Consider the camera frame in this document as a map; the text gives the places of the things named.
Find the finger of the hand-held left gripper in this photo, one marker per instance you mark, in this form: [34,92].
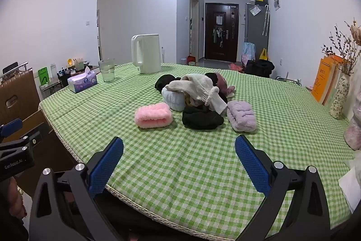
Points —
[12,125]
[28,138]

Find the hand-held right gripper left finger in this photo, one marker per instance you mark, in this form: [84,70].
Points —
[107,164]

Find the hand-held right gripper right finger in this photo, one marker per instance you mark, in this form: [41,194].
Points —
[252,164]

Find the brown cardboard box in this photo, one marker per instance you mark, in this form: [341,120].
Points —
[19,94]

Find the yellow dotted knit glove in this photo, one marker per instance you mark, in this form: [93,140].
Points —
[190,101]

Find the white knit glove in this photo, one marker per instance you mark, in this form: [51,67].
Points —
[183,84]

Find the person's left forearm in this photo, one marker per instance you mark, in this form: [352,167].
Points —
[11,207]

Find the purple fluffy sock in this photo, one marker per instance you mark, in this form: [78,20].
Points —
[242,116]

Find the green bag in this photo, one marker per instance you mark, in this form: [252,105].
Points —
[44,76]

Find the pink fluffy sock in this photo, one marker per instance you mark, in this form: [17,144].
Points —
[153,115]

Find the black sock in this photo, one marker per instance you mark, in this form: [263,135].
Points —
[201,118]

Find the green checked tablecloth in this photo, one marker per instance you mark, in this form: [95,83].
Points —
[183,173]

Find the cluttered side table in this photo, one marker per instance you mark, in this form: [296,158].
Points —
[65,74]

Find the tissue box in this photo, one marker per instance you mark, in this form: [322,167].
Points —
[83,83]

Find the mauve fluffy sock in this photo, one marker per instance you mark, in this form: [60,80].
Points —
[221,81]

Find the white fluffy sock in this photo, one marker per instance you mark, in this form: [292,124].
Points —
[172,99]

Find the clear glass cup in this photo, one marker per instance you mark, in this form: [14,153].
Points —
[107,71]

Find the black bag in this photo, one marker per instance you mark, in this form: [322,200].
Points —
[259,68]

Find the white paper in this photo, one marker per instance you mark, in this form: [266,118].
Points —
[351,184]

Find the black cloth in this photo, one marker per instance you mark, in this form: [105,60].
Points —
[166,81]

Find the pink plastic bag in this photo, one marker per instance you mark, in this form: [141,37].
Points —
[354,128]

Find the orange book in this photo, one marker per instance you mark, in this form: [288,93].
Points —
[321,80]
[334,83]

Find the yellow bag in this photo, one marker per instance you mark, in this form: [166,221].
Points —
[263,55]

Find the floral vase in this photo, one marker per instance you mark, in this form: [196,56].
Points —
[339,97]

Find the light blue cloth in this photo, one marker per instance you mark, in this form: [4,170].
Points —
[248,53]

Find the white cylindrical roll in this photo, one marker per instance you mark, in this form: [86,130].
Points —
[148,54]

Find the grey refrigerator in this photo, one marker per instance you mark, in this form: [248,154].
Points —
[255,29]

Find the dark brown door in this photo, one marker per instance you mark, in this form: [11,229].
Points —
[221,32]

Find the white umbrella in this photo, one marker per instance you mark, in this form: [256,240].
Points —
[265,20]

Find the dried flowers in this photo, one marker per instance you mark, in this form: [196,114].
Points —
[342,49]

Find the metal rail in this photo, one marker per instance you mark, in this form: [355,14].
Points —
[15,67]

